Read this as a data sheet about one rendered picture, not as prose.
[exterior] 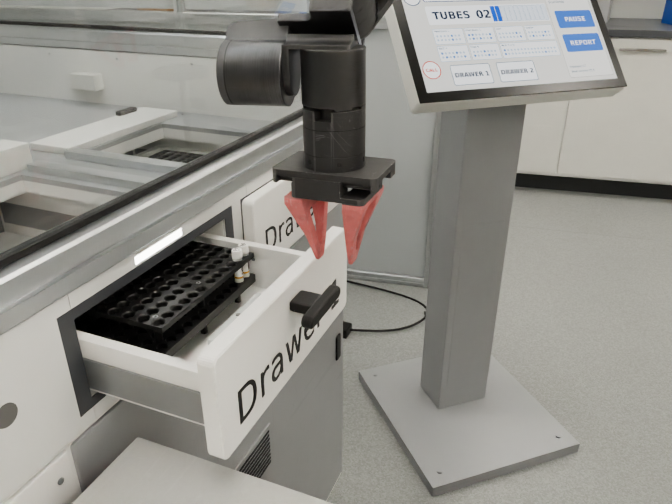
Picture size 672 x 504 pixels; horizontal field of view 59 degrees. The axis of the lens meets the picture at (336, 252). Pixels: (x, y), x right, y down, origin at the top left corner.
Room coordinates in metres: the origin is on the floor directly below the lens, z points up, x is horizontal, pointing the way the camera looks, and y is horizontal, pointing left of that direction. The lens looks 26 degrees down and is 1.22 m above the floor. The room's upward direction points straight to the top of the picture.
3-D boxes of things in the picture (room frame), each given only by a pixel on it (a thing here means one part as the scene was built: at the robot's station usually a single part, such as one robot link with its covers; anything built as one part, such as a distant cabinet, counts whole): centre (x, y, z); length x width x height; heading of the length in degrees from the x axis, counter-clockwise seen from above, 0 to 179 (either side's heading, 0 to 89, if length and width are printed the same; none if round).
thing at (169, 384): (0.60, 0.24, 0.86); 0.40 x 0.26 x 0.06; 67
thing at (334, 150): (0.53, 0.00, 1.06); 0.10 x 0.07 x 0.07; 69
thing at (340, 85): (0.54, 0.01, 1.12); 0.07 x 0.06 x 0.07; 78
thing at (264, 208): (0.87, 0.06, 0.87); 0.29 x 0.02 x 0.11; 157
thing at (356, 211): (0.53, 0.00, 0.99); 0.07 x 0.07 x 0.09; 69
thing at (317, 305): (0.51, 0.03, 0.91); 0.07 x 0.04 x 0.01; 157
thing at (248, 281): (0.60, 0.23, 0.87); 0.22 x 0.18 x 0.06; 67
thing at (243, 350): (0.52, 0.05, 0.87); 0.29 x 0.02 x 0.11; 157
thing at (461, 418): (1.38, -0.37, 0.51); 0.50 x 0.45 x 1.02; 20
